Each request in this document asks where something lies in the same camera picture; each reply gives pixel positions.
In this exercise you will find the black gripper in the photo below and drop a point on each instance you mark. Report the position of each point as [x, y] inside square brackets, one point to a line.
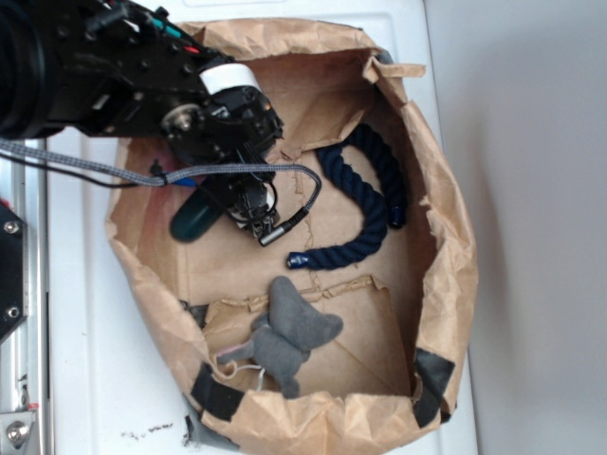
[236, 125]

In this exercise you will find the black tape strip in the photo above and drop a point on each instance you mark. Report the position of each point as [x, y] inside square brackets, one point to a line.
[197, 433]
[384, 63]
[435, 373]
[217, 399]

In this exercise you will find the aluminium extrusion rail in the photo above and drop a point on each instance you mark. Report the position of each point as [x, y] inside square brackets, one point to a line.
[24, 364]

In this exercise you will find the metal corner bracket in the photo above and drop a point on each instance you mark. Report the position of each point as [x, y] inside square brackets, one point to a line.
[19, 432]

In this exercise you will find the grey plush elephant toy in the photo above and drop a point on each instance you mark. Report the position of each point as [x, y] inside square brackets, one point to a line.
[283, 336]

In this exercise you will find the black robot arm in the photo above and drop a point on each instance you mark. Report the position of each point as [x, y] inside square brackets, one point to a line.
[118, 69]

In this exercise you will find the dark green plastic pickle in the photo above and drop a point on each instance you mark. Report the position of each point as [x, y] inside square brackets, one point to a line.
[194, 218]

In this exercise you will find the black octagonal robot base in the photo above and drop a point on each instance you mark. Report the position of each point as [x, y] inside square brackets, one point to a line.
[14, 307]

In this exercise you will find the brown paper bag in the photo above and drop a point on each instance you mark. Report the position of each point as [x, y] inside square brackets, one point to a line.
[418, 291]

